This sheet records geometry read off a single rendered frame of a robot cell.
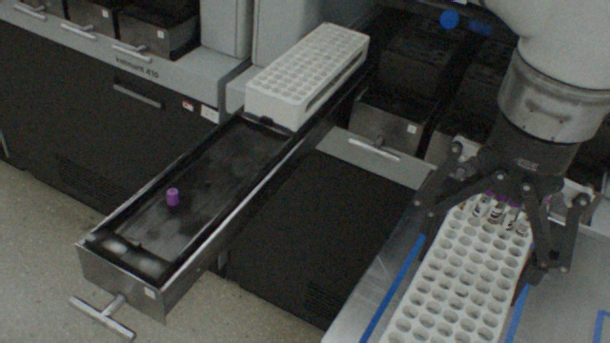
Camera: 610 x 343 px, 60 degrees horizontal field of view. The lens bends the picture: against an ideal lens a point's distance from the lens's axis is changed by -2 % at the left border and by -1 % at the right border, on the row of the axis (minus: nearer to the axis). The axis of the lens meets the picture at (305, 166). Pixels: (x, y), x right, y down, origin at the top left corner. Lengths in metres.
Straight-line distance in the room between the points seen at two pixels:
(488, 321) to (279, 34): 0.72
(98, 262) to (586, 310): 0.60
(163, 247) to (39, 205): 1.30
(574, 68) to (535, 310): 0.35
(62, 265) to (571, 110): 1.54
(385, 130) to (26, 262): 1.21
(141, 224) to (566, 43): 0.53
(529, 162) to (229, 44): 0.82
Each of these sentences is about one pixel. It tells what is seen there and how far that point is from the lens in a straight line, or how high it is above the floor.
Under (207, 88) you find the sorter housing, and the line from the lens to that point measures 1.16.
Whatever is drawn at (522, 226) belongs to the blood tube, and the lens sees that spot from 0.69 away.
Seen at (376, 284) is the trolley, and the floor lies 0.82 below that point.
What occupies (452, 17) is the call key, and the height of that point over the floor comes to 0.99.
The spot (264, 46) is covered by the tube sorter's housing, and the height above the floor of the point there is 0.79.
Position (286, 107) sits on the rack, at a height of 0.86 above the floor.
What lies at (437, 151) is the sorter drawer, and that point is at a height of 0.77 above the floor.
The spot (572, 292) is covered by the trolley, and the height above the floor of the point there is 0.82.
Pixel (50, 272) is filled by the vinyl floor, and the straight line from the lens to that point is 1.77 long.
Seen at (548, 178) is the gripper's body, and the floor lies 1.03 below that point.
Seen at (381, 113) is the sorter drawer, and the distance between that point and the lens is 0.97.
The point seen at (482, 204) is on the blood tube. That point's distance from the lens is 0.68.
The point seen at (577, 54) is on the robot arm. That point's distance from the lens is 0.44.
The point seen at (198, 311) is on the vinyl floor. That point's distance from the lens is 1.61.
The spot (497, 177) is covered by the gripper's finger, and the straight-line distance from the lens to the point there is 0.54.
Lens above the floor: 1.33
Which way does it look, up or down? 40 degrees down
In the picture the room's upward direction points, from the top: 8 degrees clockwise
